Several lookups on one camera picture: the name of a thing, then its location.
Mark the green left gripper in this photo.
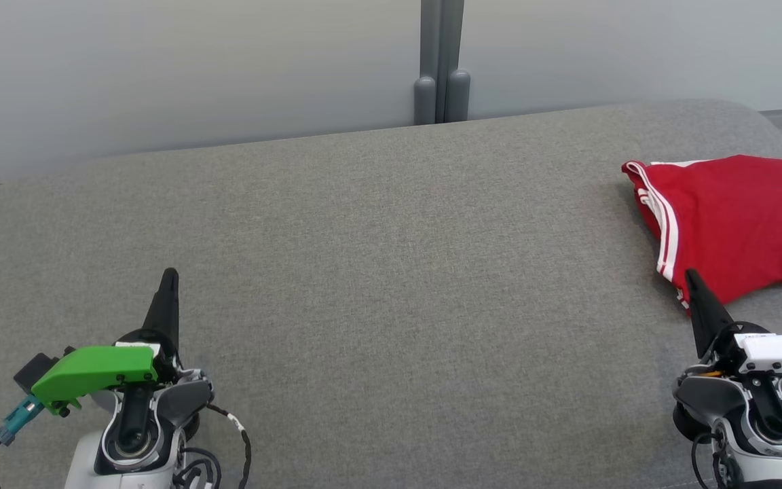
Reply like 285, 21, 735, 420
31, 268, 182, 417

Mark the grey partition post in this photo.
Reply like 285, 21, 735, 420
413, 0, 471, 126

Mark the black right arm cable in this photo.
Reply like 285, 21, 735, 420
690, 431, 738, 489

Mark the left camera cable teal plug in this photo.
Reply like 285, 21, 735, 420
0, 395, 44, 489

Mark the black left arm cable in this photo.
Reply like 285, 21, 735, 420
174, 402, 253, 489

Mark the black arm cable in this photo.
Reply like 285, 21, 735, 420
690, 431, 738, 489
174, 402, 253, 489

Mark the red Bulls jersey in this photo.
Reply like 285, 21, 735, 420
622, 155, 782, 316

